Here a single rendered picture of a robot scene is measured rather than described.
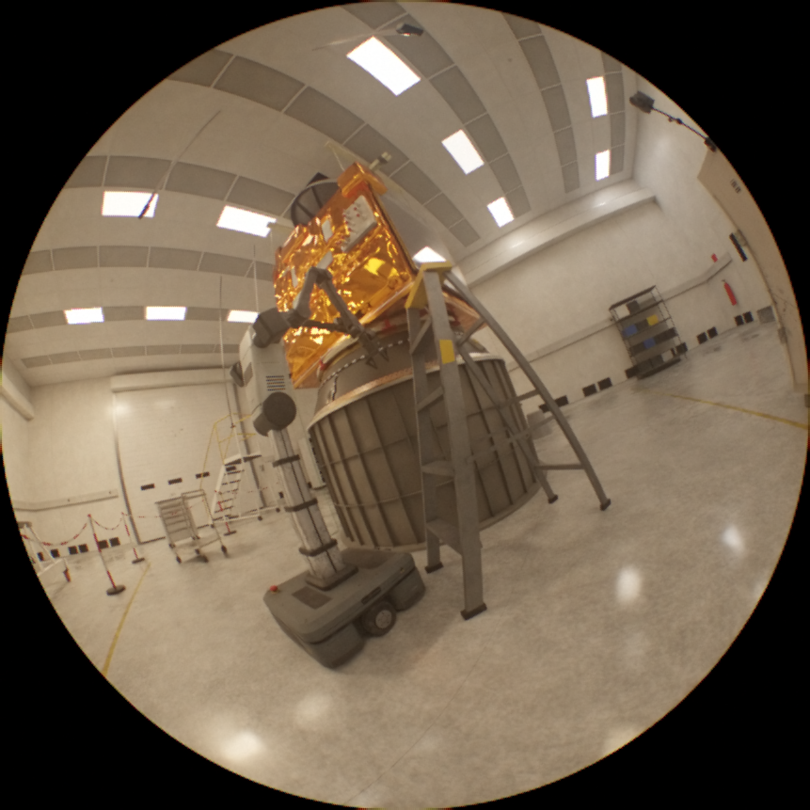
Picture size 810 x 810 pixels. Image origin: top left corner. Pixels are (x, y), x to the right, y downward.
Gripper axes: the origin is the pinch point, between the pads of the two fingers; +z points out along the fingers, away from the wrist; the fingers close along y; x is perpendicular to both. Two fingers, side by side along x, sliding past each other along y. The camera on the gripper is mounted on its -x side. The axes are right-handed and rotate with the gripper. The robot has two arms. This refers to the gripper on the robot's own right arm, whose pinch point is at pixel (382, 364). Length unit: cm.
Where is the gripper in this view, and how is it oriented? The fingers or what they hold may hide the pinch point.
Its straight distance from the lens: 143.7
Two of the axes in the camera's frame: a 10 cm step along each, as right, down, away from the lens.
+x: -3.5, 5.6, -7.5
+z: 5.8, 7.6, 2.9
